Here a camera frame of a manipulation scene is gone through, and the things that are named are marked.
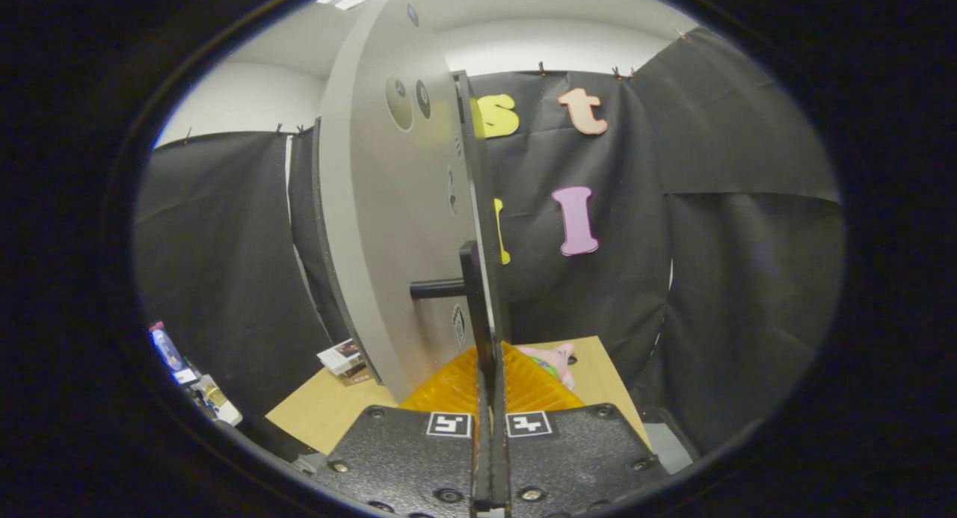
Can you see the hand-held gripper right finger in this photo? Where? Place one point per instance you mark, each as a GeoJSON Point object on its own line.
{"type": "Point", "coordinates": [583, 458]}

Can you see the dark grey shoe cabinet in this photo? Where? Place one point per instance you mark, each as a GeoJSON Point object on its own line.
{"type": "Point", "coordinates": [478, 167]}

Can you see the pile of small items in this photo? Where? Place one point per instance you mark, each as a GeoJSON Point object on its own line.
{"type": "Point", "coordinates": [213, 398]}

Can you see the brown book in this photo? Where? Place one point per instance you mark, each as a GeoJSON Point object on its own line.
{"type": "Point", "coordinates": [357, 376]}

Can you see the pink plush toy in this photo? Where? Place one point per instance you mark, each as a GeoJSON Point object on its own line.
{"type": "Point", "coordinates": [557, 357]}

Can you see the black backdrop cloth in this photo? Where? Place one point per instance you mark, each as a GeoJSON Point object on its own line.
{"type": "Point", "coordinates": [748, 279]}

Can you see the light grey shoe cabinet door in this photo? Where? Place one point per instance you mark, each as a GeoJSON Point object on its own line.
{"type": "Point", "coordinates": [374, 204]}

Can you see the white book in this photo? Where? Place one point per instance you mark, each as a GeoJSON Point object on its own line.
{"type": "Point", "coordinates": [340, 353]}

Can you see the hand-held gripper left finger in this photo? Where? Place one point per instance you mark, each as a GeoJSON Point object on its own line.
{"type": "Point", "coordinates": [396, 458]}

